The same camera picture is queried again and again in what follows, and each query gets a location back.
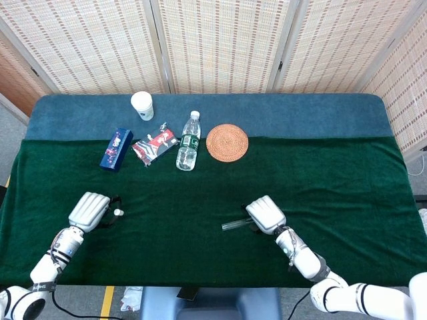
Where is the flat black object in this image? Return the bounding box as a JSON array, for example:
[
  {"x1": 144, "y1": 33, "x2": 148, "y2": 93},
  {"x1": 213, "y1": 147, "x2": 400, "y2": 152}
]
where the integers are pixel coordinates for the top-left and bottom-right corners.
[{"x1": 175, "y1": 287, "x2": 199, "y2": 300}]

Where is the white crumpled cloth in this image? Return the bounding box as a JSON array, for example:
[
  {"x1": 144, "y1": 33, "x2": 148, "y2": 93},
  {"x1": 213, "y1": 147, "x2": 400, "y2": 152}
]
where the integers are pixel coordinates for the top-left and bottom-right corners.
[{"x1": 119, "y1": 285, "x2": 144, "y2": 313}]

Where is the red black white packet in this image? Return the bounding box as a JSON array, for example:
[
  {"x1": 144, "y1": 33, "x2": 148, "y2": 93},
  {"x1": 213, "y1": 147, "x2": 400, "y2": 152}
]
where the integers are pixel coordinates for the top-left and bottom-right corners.
[{"x1": 131, "y1": 121, "x2": 179, "y2": 167}]

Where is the blue printed carton box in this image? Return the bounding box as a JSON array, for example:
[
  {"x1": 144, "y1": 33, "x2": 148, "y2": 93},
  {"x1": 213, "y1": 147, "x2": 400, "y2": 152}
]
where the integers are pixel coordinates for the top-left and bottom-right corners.
[{"x1": 99, "y1": 127, "x2": 134, "y2": 173}]

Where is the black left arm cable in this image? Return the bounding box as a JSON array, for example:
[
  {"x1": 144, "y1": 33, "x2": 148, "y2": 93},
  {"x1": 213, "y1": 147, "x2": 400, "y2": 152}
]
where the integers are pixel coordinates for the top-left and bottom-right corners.
[{"x1": 49, "y1": 289, "x2": 125, "y2": 320}]

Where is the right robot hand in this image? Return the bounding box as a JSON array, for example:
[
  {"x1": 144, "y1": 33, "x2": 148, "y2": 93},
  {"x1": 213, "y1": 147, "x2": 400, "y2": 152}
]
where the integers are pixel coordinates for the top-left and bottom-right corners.
[{"x1": 240, "y1": 195, "x2": 287, "y2": 235}]

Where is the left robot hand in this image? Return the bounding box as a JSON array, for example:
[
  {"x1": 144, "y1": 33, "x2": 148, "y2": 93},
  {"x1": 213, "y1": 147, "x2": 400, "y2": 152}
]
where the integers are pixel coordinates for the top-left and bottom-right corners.
[{"x1": 67, "y1": 191, "x2": 125, "y2": 233}]

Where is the woven bamboo screen panel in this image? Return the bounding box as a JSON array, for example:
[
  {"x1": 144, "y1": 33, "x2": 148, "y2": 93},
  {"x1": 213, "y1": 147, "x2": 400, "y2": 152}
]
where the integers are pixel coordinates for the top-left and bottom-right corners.
[
  {"x1": 0, "y1": 0, "x2": 175, "y2": 96},
  {"x1": 149, "y1": 0, "x2": 302, "y2": 95},
  {"x1": 360, "y1": 9, "x2": 427, "y2": 161},
  {"x1": 273, "y1": 0, "x2": 427, "y2": 94}
]

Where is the brown woven screen panel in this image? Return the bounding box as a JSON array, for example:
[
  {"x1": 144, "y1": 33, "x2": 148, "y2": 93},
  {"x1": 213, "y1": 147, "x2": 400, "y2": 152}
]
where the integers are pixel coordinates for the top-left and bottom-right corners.
[{"x1": 0, "y1": 29, "x2": 51, "y2": 117}]

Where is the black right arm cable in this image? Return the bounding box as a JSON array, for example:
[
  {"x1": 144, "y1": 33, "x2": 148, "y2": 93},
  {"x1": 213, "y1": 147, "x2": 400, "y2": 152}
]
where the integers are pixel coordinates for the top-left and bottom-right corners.
[{"x1": 286, "y1": 288, "x2": 313, "y2": 320}]

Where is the blue table cover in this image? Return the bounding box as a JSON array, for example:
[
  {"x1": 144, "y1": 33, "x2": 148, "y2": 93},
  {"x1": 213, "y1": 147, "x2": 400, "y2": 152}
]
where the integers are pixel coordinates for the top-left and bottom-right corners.
[{"x1": 25, "y1": 93, "x2": 395, "y2": 143}]

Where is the dark green velvet cloth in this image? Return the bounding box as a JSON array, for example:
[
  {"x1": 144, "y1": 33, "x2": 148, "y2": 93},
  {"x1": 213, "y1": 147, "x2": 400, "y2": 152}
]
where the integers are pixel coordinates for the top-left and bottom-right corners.
[{"x1": 0, "y1": 135, "x2": 418, "y2": 288}]

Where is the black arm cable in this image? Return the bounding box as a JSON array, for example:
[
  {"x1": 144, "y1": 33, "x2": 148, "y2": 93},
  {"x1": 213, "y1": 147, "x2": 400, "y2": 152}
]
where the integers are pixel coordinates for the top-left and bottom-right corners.
[
  {"x1": 286, "y1": 288, "x2": 313, "y2": 320},
  {"x1": 49, "y1": 289, "x2": 125, "y2": 320}
]

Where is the clear glass tube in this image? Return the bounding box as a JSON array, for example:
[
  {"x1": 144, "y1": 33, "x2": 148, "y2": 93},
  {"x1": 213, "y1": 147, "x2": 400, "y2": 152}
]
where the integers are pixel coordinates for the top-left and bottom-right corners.
[{"x1": 221, "y1": 216, "x2": 250, "y2": 232}]

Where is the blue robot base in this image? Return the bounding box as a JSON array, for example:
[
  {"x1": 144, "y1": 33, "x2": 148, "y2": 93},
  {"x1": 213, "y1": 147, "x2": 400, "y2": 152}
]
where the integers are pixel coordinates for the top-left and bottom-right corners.
[{"x1": 139, "y1": 286, "x2": 283, "y2": 320}]

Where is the clear plastic water bottle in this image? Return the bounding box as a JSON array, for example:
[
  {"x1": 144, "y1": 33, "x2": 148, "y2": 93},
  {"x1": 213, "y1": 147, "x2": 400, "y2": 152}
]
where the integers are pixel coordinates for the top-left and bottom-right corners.
[{"x1": 175, "y1": 110, "x2": 202, "y2": 172}]

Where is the orange woven round coaster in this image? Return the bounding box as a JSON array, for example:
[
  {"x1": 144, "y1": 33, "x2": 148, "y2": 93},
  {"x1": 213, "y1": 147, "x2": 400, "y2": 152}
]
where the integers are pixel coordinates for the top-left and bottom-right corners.
[{"x1": 205, "y1": 123, "x2": 250, "y2": 163}]

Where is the white paper cup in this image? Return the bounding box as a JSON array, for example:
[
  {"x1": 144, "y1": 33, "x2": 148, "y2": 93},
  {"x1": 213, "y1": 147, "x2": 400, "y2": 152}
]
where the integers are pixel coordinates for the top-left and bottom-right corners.
[{"x1": 130, "y1": 91, "x2": 155, "y2": 121}]

